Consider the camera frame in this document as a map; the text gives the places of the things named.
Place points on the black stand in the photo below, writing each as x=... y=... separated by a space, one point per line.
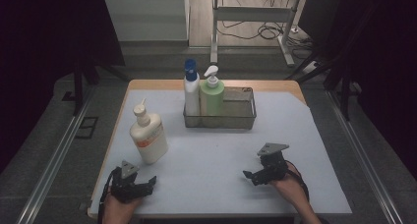
x=78 y=93

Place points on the white plug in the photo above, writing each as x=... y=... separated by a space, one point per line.
x=295 y=29

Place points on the black tripod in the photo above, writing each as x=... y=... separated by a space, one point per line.
x=344 y=99

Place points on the green pump bottle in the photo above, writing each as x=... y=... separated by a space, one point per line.
x=212 y=99

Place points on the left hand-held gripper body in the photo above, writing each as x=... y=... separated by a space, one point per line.
x=129 y=191

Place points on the dark curtain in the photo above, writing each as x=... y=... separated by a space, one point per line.
x=49 y=37
x=387 y=53

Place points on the white desk frame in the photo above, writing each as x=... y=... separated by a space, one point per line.
x=252 y=13

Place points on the aluminium floor rail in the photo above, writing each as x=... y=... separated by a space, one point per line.
x=49 y=171
x=364 y=152

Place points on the white power strip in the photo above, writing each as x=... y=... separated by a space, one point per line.
x=311 y=67

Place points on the person's right hand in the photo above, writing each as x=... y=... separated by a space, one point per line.
x=288 y=188

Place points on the cream pump bottle orange label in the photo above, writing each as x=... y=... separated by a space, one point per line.
x=149 y=139

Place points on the person's left hand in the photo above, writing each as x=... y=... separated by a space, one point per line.
x=116 y=211

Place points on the white bottle blue pump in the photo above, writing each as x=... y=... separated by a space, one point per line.
x=191 y=93

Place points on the grey metal mesh basket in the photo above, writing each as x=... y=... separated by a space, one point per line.
x=239 y=119

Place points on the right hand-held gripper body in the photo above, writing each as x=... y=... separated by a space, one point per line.
x=273 y=168

